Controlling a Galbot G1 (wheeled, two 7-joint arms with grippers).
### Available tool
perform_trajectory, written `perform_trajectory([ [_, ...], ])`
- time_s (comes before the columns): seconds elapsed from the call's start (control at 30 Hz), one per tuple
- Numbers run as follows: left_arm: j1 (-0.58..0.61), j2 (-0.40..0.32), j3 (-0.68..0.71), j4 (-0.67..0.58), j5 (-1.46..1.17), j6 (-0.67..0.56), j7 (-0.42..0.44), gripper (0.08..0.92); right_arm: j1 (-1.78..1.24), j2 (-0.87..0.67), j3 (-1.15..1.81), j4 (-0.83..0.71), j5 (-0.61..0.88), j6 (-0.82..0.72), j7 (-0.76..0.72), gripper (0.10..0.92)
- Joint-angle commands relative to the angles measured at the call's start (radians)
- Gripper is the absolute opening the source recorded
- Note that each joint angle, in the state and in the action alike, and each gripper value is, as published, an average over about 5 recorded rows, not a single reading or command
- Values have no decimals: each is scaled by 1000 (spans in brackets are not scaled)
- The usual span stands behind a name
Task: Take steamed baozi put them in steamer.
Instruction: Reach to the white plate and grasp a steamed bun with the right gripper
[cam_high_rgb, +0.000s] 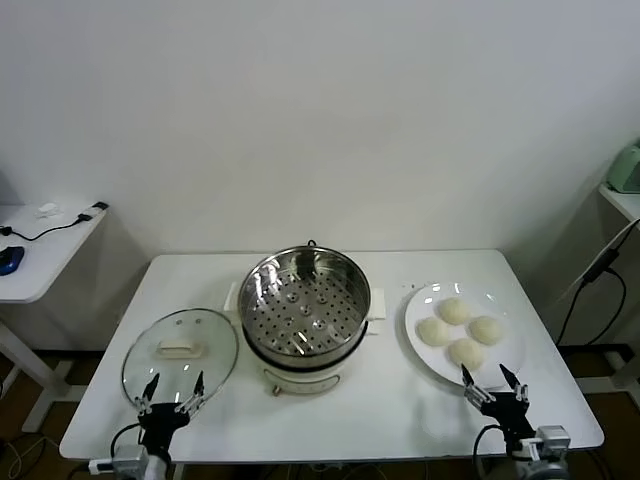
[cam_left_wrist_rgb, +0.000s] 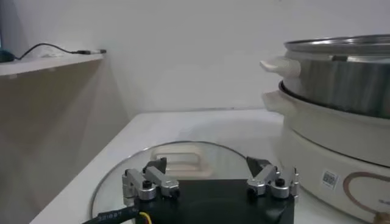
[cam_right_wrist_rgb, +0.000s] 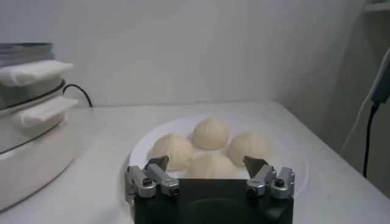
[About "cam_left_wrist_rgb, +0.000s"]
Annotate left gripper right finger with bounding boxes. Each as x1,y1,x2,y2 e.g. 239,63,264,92
246,156,300,200

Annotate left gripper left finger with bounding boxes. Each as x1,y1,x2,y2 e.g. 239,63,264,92
121,156,181,208

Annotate round glass pot lid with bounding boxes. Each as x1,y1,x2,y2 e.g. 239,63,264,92
90,140,254,224

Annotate perforated steel steamer basket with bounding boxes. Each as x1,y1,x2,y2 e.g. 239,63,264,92
260,33,390,119

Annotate cream electric cooker pot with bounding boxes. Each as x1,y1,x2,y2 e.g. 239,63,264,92
261,81,390,224

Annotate white side desk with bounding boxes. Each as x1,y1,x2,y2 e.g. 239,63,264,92
0,51,106,77

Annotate blue computer mouse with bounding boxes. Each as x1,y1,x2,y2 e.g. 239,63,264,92
0,49,15,63

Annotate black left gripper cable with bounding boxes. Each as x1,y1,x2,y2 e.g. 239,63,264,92
82,206,153,224

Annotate black cable with connector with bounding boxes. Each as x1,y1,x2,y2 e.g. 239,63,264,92
15,43,107,60

